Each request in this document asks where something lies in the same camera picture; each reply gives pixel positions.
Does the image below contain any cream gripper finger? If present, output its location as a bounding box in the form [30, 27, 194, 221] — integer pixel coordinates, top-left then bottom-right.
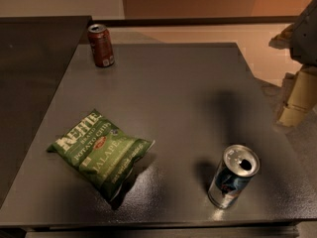
[277, 65, 317, 127]
[268, 24, 294, 50]

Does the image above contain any silver blue redbull can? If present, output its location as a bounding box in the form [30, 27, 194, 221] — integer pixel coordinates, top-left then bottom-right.
[208, 145, 260, 209]

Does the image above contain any red coke can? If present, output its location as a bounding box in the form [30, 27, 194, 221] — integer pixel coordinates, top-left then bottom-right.
[87, 24, 115, 67]

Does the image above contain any green jalapeno chips bag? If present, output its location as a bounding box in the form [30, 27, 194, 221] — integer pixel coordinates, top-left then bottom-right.
[48, 110, 155, 202]

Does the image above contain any dark side counter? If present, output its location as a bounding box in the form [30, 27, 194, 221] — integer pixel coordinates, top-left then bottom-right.
[0, 16, 92, 205]

